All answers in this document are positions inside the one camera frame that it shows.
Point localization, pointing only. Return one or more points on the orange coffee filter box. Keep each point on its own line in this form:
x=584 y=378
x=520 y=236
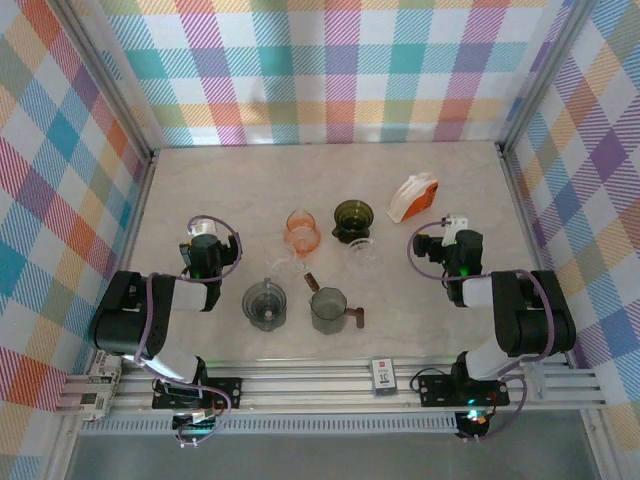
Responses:
x=422 y=200

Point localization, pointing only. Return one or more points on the orange coffee dripper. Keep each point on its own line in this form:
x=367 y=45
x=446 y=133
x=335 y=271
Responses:
x=301 y=235

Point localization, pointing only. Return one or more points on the clear glass dripper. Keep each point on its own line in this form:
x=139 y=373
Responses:
x=362 y=252

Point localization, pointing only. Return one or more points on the dark green dripper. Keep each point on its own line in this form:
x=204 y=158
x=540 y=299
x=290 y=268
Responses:
x=352 y=216

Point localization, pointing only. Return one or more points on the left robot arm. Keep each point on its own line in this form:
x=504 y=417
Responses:
x=120 y=310

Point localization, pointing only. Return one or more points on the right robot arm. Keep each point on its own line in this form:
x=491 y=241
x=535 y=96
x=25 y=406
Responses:
x=530 y=320

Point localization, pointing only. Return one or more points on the clear acrylic block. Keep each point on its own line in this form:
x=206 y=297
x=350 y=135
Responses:
x=534 y=375

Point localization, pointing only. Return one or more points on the white label card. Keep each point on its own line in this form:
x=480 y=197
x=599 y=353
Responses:
x=384 y=377

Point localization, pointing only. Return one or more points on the right controller board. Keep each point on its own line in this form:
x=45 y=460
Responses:
x=475 y=421

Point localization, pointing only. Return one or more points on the controller board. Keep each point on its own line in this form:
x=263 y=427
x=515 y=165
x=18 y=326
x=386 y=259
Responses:
x=475 y=421
x=195 y=424

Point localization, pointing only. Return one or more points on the printed paper block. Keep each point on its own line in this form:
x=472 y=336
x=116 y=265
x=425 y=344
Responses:
x=100 y=385

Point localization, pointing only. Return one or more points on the left controller board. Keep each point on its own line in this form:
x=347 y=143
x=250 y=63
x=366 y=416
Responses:
x=195 y=424

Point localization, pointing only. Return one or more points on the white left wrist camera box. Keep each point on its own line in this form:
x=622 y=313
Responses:
x=200 y=229

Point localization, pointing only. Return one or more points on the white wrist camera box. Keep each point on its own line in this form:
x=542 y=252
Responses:
x=457 y=222
x=200 y=229

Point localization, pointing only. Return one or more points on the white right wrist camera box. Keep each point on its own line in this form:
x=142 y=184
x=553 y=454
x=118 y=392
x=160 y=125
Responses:
x=457 y=222

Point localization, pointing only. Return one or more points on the aluminium side rail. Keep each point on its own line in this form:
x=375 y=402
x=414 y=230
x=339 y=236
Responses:
x=137 y=215
x=520 y=210

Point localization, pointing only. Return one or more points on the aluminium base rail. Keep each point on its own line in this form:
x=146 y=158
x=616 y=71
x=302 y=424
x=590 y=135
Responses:
x=310 y=387

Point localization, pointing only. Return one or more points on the aluminium frame post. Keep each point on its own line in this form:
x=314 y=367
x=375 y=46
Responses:
x=105 y=85
x=545 y=75

